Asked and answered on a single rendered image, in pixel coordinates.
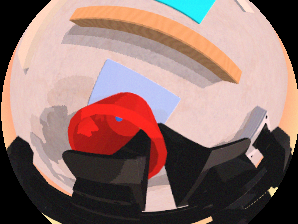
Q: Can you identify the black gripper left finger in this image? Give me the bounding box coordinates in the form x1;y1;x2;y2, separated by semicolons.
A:
63;129;152;212

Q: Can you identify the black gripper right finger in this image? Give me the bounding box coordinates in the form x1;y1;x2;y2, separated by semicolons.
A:
157;123;251;208

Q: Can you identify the orange flat bar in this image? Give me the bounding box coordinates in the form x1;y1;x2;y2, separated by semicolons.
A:
69;6;242;84

